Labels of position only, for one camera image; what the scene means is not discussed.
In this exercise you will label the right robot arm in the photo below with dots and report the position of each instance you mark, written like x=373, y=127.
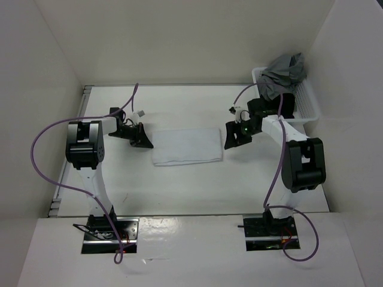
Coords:
x=301, y=167

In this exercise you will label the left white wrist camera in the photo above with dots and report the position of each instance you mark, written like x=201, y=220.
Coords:
x=136, y=116

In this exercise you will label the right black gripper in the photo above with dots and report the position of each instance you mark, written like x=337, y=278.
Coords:
x=233, y=127

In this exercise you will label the grey skirt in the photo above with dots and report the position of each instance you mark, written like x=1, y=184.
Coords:
x=282, y=76

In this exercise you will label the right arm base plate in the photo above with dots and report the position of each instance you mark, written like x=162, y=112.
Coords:
x=264, y=233

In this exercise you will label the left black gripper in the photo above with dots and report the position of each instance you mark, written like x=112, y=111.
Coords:
x=140, y=139

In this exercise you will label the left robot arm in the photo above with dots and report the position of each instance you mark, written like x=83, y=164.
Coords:
x=85, y=150

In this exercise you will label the black skirt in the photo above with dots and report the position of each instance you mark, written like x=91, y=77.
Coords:
x=285, y=103

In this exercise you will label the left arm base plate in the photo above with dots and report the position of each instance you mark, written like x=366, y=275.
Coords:
x=125, y=233

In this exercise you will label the white plastic laundry basket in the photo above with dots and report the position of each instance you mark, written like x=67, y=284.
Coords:
x=305, y=105

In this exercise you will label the white skirt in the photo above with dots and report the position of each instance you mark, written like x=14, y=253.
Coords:
x=186, y=146

